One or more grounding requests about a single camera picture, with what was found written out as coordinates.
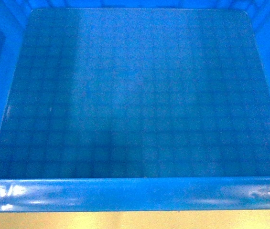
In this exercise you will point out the large blue plastic crate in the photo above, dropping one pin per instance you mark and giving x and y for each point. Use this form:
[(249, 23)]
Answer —
[(133, 105)]

